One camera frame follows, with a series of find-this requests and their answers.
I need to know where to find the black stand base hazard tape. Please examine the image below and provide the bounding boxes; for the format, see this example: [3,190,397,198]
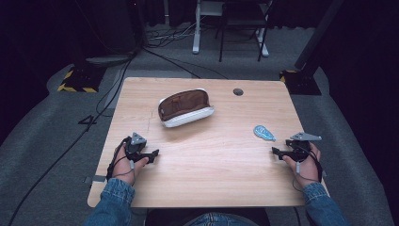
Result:
[56,64,106,94]
[279,69,322,96]

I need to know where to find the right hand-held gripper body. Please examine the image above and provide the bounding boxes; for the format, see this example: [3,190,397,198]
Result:
[281,132,323,163]

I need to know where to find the bundle of floor cables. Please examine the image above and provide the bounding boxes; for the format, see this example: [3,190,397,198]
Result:
[146,22,201,50]

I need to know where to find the hand-held gripper cable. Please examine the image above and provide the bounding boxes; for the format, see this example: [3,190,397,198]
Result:
[105,137,136,186]
[292,141,324,193]

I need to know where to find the person's denim lap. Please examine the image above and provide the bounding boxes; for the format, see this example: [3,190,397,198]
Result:
[183,212,260,226]

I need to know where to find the black floor cable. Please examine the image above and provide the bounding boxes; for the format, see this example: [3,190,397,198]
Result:
[8,51,137,226]

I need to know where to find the small blue packet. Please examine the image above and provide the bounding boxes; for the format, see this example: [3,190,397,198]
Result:
[253,124,277,142]

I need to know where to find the left hand-held gripper cable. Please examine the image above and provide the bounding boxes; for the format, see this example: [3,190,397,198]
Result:
[105,137,136,186]

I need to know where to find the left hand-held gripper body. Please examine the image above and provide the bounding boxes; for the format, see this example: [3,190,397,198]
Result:
[124,132,154,161]

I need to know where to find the person's left hand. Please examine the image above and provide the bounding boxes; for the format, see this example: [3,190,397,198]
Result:
[112,139,150,186]

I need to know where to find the white desk frame leg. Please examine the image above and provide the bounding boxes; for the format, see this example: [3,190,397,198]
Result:
[192,0,203,56]
[255,27,270,58]

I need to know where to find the black metal chair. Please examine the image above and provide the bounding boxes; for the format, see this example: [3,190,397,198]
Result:
[215,0,274,63]

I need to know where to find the person's right hand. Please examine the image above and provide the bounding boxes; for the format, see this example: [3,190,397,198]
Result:
[282,142,322,190]

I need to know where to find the right hand-held gripper cable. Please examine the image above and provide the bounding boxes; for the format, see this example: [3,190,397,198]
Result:
[292,141,324,193]

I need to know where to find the white pouch with brown lining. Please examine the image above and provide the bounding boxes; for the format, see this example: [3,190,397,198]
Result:
[157,88,215,129]

